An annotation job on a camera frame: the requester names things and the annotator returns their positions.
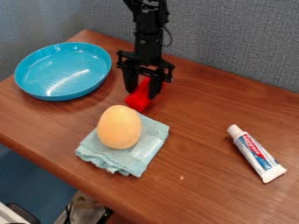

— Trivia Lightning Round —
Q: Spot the grey table leg base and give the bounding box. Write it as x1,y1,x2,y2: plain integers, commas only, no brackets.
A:
53,191,113,224

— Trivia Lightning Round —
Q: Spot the light blue folded cloth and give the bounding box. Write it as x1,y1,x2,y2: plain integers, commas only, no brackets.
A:
74,114,169,178

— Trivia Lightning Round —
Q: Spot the red rectangular block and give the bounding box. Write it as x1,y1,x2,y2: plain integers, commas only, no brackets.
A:
124,78,150,112

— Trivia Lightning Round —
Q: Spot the blue plate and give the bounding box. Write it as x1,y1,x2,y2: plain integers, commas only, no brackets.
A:
13,42,112,102

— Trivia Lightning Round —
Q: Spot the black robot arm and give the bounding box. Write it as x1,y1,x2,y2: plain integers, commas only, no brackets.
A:
116,0,174,100

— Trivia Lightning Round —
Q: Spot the orange egg-shaped sponge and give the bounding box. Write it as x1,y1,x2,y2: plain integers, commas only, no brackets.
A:
97,105,142,150

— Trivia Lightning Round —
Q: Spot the white toothpaste tube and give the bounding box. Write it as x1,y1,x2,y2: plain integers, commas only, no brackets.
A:
228,124,287,184

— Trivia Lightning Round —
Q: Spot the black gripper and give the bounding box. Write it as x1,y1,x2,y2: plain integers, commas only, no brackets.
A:
116,29,174,100

